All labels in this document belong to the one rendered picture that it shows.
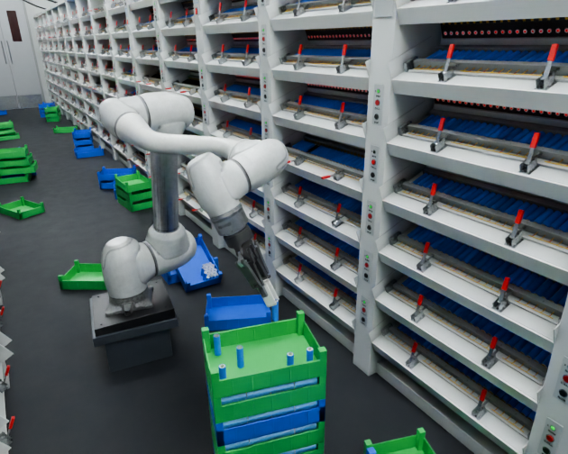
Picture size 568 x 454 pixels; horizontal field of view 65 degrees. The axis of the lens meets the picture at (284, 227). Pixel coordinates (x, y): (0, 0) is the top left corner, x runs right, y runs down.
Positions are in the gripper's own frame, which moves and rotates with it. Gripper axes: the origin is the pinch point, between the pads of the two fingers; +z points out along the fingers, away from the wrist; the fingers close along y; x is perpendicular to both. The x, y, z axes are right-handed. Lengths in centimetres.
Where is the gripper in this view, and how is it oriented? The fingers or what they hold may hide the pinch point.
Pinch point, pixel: (268, 293)
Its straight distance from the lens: 125.6
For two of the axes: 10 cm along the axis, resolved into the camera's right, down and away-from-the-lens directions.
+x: 8.7, -3.2, -3.7
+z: 4.2, 8.7, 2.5
